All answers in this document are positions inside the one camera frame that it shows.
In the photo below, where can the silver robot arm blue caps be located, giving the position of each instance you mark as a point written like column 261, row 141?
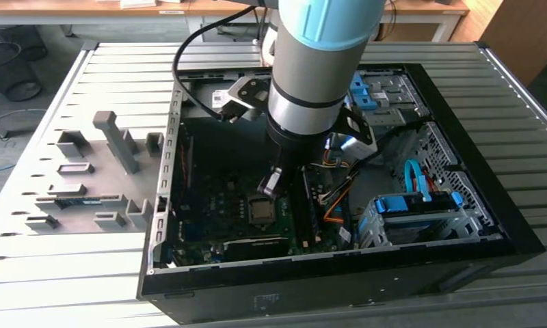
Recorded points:
column 310, row 85

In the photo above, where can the silver wrist-mounted box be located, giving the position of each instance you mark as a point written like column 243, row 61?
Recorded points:
column 248, row 92

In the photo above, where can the black RAM stick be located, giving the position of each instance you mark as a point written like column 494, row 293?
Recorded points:
column 316, row 212

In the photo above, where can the blue plastic bay latch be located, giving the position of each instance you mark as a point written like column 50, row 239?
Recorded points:
column 362, row 92

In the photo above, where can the grey power supply unit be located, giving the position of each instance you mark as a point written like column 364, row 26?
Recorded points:
column 219, row 97

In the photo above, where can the grey metal optical drive cage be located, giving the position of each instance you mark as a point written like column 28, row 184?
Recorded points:
column 392, row 116

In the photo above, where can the green motherboard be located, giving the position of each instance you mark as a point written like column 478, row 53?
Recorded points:
column 209, row 212

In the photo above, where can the hard disk in blue carrier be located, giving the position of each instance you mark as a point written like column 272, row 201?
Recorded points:
column 392, row 205

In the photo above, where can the black graphics card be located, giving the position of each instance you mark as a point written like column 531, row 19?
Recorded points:
column 255, row 247

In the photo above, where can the silver metal disk bay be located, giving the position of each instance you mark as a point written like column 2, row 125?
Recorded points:
column 431, row 223

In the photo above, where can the grey parts rack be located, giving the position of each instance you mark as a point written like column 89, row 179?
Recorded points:
column 119, row 153

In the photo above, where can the black open PC case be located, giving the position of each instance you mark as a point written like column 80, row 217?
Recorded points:
column 300, row 294

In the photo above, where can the blue RAM stick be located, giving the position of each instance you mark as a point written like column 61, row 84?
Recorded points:
column 77, row 202

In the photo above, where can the white papers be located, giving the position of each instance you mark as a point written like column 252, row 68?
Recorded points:
column 136, row 3

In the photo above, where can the wooden cabinet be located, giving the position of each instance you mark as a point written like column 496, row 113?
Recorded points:
column 519, row 34

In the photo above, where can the wooden desk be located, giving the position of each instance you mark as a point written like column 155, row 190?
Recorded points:
column 72, row 8

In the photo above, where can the black mesh waste bin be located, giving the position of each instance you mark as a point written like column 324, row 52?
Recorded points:
column 9, row 75
column 32, row 37

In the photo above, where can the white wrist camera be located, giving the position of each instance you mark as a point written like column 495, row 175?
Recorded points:
column 358, row 145

